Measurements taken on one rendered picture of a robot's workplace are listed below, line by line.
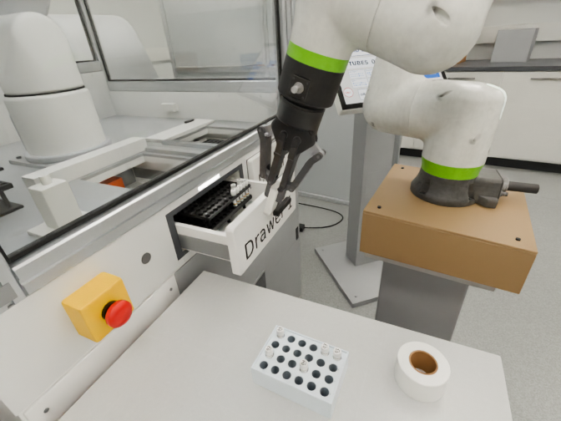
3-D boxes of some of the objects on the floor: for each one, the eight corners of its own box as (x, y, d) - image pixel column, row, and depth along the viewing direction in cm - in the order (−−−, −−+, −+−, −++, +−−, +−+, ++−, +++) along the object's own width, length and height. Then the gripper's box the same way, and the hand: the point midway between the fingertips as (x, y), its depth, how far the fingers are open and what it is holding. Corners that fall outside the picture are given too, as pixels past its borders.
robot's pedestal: (443, 378, 121) (501, 214, 83) (433, 458, 99) (506, 282, 61) (368, 347, 135) (388, 195, 97) (345, 411, 113) (360, 245, 75)
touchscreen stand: (427, 286, 165) (476, 84, 114) (352, 308, 155) (370, 98, 104) (376, 237, 207) (395, 74, 157) (315, 251, 197) (314, 83, 146)
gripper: (258, 88, 47) (233, 205, 61) (335, 120, 45) (290, 235, 59) (278, 81, 53) (250, 190, 67) (346, 109, 50) (303, 217, 65)
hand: (273, 198), depth 61 cm, fingers closed, pressing on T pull
